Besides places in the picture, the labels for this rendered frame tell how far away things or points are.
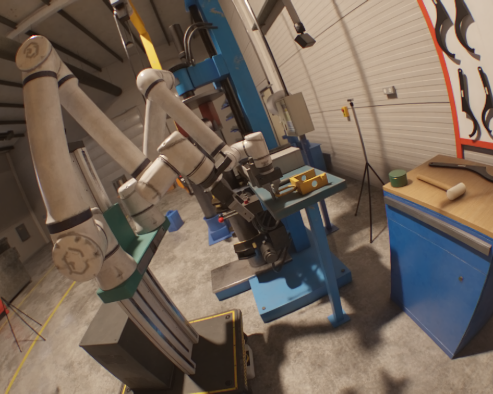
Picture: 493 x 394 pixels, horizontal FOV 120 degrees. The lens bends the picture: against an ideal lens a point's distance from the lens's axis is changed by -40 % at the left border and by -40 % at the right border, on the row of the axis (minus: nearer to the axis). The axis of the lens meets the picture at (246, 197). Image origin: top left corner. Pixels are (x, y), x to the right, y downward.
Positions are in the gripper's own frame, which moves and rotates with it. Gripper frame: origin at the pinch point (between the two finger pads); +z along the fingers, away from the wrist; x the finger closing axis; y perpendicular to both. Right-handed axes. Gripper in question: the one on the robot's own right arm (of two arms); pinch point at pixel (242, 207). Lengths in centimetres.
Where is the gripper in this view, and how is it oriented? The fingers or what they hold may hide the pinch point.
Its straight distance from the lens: 80.3
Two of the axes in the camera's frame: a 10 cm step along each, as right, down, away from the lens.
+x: 2.5, 3.4, -9.0
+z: 6.7, 6.1, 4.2
